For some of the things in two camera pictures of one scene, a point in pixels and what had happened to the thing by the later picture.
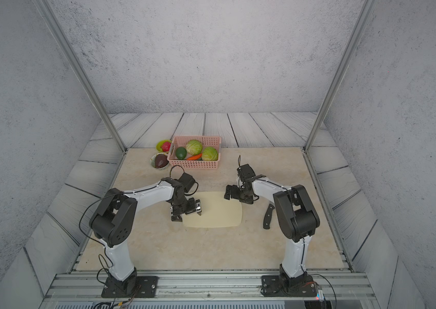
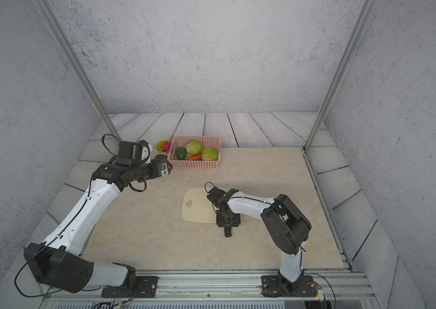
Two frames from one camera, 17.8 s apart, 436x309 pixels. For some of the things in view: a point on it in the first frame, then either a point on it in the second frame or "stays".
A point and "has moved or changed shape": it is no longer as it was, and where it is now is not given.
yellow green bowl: (159, 144) stays
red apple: (166, 146) stays
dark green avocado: (181, 153) stays
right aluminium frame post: (367, 9) stays
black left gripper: (194, 208) -> (158, 172)
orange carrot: (195, 157) stays
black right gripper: (233, 195) -> (234, 223)
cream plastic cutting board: (217, 212) stays
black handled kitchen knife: (266, 224) has moved or changed shape
